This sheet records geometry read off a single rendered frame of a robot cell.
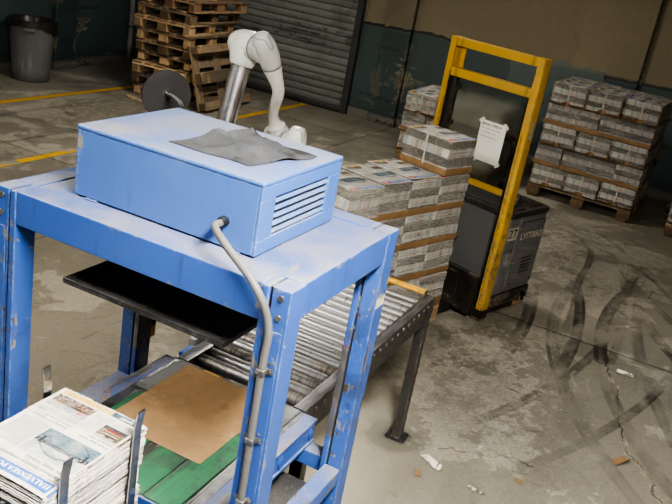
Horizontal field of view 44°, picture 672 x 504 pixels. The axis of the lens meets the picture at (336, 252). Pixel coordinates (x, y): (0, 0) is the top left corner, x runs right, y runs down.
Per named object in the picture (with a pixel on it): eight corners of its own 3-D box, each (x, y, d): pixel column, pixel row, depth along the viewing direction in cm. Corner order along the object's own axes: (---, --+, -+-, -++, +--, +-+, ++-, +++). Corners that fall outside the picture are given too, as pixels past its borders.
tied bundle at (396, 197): (329, 201, 504) (335, 165, 496) (361, 197, 525) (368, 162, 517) (374, 223, 481) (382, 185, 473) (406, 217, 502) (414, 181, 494)
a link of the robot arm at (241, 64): (208, 180, 416) (185, 167, 430) (233, 183, 428) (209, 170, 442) (249, 30, 398) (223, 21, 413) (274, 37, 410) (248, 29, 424)
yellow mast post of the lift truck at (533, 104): (470, 306, 580) (534, 56, 518) (477, 303, 587) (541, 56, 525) (480, 311, 575) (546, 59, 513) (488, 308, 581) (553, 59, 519)
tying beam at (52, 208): (149, 175, 289) (151, 148, 285) (392, 257, 255) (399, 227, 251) (-5, 217, 230) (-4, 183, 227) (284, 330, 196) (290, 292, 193)
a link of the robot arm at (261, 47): (288, 61, 406) (271, 55, 415) (278, 28, 394) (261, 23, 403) (268, 74, 401) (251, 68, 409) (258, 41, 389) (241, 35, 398)
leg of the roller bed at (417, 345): (393, 431, 431) (420, 315, 407) (403, 435, 429) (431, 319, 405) (389, 435, 426) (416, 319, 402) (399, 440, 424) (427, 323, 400)
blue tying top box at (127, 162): (172, 166, 269) (178, 106, 262) (333, 219, 248) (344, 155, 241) (73, 192, 230) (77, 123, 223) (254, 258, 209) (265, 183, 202)
